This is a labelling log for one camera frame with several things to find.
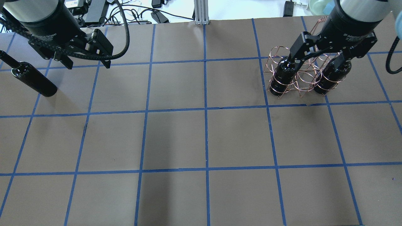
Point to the black small adapter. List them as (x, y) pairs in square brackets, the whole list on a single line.
[(288, 8)]

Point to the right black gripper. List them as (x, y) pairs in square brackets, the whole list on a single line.
[(347, 28)]

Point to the aluminium frame post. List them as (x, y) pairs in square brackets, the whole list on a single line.
[(201, 12)]

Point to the black wine bottle in basket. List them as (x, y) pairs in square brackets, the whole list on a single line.
[(282, 78)]

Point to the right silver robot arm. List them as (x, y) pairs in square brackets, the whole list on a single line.
[(384, 8)]

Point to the copper wire wine basket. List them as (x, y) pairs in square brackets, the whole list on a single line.
[(307, 76)]

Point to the black wine bottle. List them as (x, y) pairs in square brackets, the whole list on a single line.
[(282, 78), (29, 75)]

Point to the black power adapter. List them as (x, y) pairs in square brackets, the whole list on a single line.
[(159, 17)]

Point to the green bowl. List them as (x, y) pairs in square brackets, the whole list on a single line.
[(320, 7)]

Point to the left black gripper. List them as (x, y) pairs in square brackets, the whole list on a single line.
[(47, 19)]

